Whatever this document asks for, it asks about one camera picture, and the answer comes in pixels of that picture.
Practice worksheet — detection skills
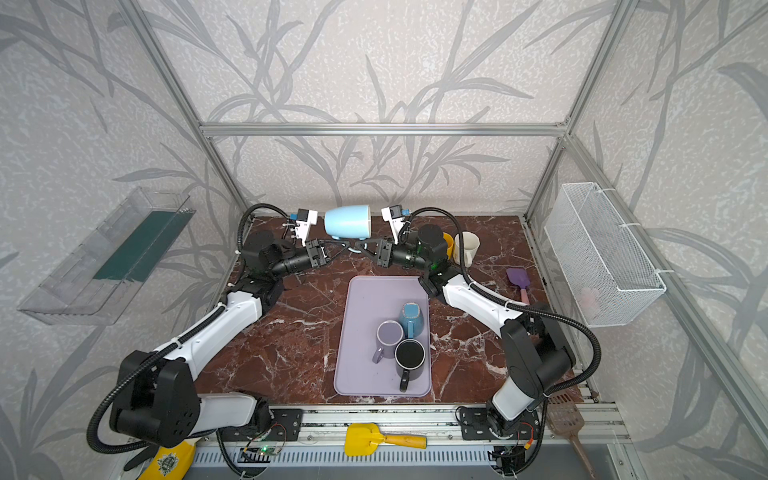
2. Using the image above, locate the yellow ceramic mug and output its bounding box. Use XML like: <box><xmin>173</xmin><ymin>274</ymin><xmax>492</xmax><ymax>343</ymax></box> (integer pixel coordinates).
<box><xmin>443</xmin><ymin>232</ymin><xmax>455</xmax><ymax>260</ymax></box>

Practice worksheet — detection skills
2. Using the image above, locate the white ceramic mug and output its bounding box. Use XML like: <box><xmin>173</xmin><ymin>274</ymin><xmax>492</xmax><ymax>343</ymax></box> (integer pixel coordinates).
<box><xmin>453</xmin><ymin>231</ymin><xmax>481</xmax><ymax>268</ymax></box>

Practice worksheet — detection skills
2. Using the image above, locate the light blue mug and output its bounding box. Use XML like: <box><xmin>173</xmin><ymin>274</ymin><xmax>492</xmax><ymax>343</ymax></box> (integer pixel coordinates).
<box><xmin>324</xmin><ymin>205</ymin><xmax>372</xmax><ymax>240</ymax></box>

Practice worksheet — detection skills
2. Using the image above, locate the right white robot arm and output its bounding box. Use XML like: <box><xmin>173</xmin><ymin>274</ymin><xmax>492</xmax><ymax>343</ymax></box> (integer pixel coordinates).
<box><xmin>371</xmin><ymin>205</ymin><xmax>602</xmax><ymax>431</ymax></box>

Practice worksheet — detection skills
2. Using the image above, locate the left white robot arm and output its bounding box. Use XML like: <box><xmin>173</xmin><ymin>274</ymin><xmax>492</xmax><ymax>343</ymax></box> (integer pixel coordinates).
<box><xmin>86</xmin><ymin>204</ymin><xmax>328</xmax><ymax>454</ymax></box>

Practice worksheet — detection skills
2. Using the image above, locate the teal blue mug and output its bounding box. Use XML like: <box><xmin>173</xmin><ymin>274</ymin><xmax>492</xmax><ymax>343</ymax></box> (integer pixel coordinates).
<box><xmin>399</xmin><ymin>302</ymin><xmax>425</xmax><ymax>339</ymax></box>

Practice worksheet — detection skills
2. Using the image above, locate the purple ceramic mug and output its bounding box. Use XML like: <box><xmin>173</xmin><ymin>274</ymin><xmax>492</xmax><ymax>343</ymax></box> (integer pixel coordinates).
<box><xmin>372</xmin><ymin>320</ymin><xmax>404</xmax><ymax>364</ymax></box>

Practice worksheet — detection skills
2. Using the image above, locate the black ceramic mug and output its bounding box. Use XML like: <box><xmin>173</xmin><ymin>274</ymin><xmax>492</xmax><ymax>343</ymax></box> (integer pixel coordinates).
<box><xmin>394</xmin><ymin>339</ymin><xmax>426</xmax><ymax>393</ymax></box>

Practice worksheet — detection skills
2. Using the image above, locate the lavender plastic tray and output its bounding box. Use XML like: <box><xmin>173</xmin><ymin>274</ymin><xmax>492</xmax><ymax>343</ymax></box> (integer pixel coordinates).
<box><xmin>334</xmin><ymin>276</ymin><xmax>432</xmax><ymax>398</ymax></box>

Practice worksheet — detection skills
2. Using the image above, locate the purple silicone spatula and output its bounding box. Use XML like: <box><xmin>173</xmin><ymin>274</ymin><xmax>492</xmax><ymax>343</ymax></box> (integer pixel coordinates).
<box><xmin>506</xmin><ymin>268</ymin><xmax>531</xmax><ymax>305</ymax></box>

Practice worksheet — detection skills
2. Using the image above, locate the green sponge sheet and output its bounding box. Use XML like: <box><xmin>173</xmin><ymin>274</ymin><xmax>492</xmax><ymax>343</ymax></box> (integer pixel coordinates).
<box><xmin>93</xmin><ymin>209</ymin><xmax>195</xmax><ymax>282</ymax></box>

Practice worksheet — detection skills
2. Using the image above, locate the pink object in basket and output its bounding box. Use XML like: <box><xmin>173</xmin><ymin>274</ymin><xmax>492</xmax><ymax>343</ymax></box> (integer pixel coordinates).
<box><xmin>577</xmin><ymin>287</ymin><xmax>601</xmax><ymax>320</ymax></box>

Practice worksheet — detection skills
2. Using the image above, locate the yellow toy shovel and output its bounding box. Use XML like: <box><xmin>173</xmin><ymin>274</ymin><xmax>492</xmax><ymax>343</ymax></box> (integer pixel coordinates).
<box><xmin>344</xmin><ymin>423</ymin><xmax>427</xmax><ymax>457</ymax></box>

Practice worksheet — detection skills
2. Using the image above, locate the brown slotted spatula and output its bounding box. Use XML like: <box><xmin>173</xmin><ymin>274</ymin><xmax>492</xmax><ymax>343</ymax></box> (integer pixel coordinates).
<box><xmin>547</xmin><ymin>390</ymin><xmax>598</xmax><ymax>479</ymax></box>

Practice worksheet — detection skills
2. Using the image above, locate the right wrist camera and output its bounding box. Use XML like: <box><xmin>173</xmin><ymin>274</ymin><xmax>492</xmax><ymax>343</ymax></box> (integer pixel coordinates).
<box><xmin>381</xmin><ymin>205</ymin><xmax>410</xmax><ymax>244</ymax></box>

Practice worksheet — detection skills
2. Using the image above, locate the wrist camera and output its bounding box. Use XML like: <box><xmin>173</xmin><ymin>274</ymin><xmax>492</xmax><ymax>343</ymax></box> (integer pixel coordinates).
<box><xmin>288</xmin><ymin>209</ymin><xmax>318</xmax><ymax>245</ymax></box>
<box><xmin>381</xmin><ymin>205</ymin><xmax>410</xmax><ymax>244</ymax></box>

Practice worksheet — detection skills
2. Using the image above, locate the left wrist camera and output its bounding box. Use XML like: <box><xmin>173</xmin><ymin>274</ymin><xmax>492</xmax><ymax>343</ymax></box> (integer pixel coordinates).
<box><xmin>288</xmin><ymin>209</ymin><xmax>318</xmax><ymax>245</ymax></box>

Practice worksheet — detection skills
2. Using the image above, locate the aluminium cage frame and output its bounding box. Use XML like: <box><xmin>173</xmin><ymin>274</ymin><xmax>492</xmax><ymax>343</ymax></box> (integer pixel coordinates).
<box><xmin>119</xmin><ymin>1</ymin><xmax>767</xmax><ymax>442</ymax></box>

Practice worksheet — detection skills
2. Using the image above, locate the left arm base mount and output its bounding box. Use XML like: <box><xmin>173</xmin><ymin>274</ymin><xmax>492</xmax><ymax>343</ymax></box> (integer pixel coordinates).
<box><xmin>221</xmin><ymin>408</ymin><xmax>303</xmax><ymax>443</ymax></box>

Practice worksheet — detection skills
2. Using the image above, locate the clear plastic wall shelf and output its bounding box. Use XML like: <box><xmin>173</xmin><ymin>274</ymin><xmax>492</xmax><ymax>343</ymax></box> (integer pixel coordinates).
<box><xmin>18</xmin><ymin>187</ymin><xmax>196</xmax><ymax>326</ymax></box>

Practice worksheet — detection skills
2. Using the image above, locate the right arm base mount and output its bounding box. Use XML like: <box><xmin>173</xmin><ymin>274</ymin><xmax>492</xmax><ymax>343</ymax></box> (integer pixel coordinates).
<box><xmin>455</xmin><ymin>404</ymin><xmax>540</xmax><ymax>441</ymax></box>

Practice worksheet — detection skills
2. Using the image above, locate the white wire basket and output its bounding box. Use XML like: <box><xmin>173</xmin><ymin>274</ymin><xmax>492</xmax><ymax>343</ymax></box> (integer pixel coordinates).
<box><xmin>544</xmin><ymin>182</ymin><xmax>666</xmax><ymax>328</ymax></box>

